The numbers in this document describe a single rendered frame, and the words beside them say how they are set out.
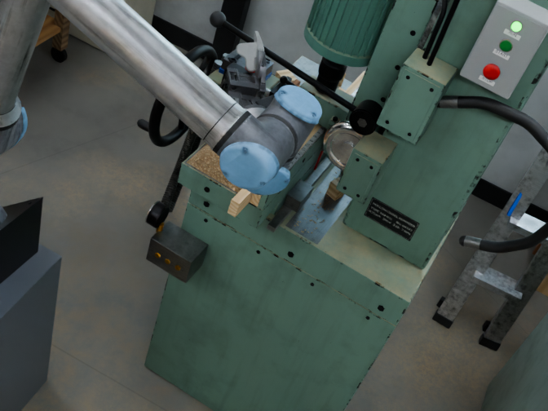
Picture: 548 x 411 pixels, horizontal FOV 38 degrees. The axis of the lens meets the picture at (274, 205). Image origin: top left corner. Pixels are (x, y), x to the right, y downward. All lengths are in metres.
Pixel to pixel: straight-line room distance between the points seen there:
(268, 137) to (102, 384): 1.28
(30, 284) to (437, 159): 0.96
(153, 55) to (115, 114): 1.94
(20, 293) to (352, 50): 0.92
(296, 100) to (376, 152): 0.30
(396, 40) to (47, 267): 0.96
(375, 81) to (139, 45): 0.58
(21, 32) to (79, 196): 1.30
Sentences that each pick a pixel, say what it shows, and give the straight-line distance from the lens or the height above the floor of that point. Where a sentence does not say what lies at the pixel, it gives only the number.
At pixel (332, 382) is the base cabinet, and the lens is 2.08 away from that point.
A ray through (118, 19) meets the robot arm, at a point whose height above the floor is 1.33.
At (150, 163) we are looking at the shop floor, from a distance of 3.07.
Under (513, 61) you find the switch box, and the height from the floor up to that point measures 1.39.
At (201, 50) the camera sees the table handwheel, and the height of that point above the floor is 0.95.
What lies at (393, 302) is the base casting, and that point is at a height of 0.77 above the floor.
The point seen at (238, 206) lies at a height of 0.93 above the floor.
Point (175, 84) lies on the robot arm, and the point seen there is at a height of 1.27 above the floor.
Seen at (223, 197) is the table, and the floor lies 0.87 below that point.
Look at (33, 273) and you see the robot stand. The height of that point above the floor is 0.55.
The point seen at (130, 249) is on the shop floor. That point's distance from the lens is 2.75.
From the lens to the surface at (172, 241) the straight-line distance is 1.96.
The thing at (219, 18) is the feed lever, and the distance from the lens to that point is 1.73.
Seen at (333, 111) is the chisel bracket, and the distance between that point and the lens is 1.83.
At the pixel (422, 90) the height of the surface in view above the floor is 1.27.
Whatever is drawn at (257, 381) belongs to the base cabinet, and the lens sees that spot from 2.23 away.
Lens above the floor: 2.06
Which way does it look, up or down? 42 degrees down
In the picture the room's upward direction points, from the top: 21 degrees clockwise
